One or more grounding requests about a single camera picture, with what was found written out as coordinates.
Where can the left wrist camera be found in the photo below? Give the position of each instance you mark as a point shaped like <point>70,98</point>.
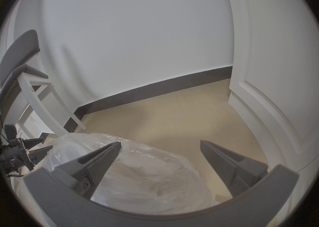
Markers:
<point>10,131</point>

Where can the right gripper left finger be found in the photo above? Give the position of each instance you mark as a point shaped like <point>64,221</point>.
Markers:
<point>99,161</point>

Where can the dark grey padded white chair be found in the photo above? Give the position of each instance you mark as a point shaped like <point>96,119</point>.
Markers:
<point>20,49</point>

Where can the pale grey trash bin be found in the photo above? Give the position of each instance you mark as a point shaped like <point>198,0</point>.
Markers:
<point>139,183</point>

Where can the clear plastic bag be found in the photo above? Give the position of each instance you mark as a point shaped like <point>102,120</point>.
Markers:
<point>149,171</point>

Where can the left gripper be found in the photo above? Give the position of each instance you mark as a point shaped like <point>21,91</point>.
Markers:
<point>12,155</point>

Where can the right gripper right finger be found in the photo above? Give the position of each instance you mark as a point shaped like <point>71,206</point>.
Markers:
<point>224,163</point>

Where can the white panelled door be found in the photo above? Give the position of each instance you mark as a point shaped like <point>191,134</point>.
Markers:
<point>274,71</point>

